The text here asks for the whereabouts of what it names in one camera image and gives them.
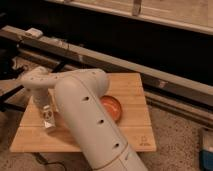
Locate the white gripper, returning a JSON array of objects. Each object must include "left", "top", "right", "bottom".
[{"left": 32, "top": 90, "right": 52, "bottom": 110}]

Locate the long metal rail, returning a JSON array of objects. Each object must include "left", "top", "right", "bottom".
[{"left": 0, "top": 26, "right": 213, "bottom": 128}]

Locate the small white bottle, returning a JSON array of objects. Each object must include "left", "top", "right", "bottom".
[{"left": 42, "top": 105, "right": 56, "bottom": 132}]

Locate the small white box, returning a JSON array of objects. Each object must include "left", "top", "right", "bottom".
[{"left": 25, "top": 28, "right": 43, "bottom": 38}]

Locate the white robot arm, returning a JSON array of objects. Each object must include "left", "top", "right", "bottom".
[{"left": 21, "top": 67, "right": 148, "bottom": 171}]

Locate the black cable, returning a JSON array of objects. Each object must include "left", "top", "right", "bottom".
[{"left": 33, "top": 152, "right": 69, "bottom": 171}]

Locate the black tripod leg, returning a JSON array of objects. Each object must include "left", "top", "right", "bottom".
[{"left": 0, "top": 85, "right": 25, "bottom": 112}]

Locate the wooden board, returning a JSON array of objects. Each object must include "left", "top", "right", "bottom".
[{"left": 10, "top": 73, "right": 157, "bottom": 152}]

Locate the orange ceramic bowl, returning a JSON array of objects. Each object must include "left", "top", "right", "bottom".
[{"left": 101, "top": 95, "right": 122, "bottom": 122}]

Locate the blue container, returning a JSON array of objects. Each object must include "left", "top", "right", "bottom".
[{"left": 199, "top": 128, "right": 213, "bottom": 171}]

